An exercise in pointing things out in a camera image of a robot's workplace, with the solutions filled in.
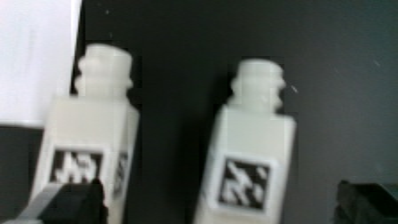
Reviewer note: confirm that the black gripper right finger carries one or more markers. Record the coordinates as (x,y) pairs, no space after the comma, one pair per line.
(366,203)

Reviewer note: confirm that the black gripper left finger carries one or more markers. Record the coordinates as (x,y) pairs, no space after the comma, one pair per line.
(68,204)

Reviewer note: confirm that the white leg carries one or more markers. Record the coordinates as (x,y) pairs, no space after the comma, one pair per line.
(249,153)
(91,129)

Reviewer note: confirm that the white marker plate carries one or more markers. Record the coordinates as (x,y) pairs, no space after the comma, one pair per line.
(37,44)

